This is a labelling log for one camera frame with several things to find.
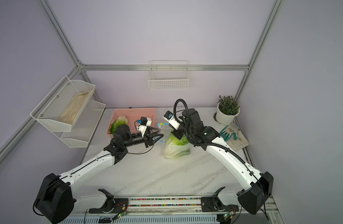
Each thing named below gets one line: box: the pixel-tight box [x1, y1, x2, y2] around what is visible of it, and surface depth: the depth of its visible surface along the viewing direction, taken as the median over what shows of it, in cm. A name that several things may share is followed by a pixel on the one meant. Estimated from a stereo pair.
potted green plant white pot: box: [215, 94, 241, 126], surface depth 102 cm
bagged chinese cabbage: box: [163, 133, 191, 159], surface depth 79 cm
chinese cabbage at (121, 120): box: [109, 115, 129, 135], surface depth 100 cm
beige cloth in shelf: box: [57, 89, 92, 126], surface depth 81 cm
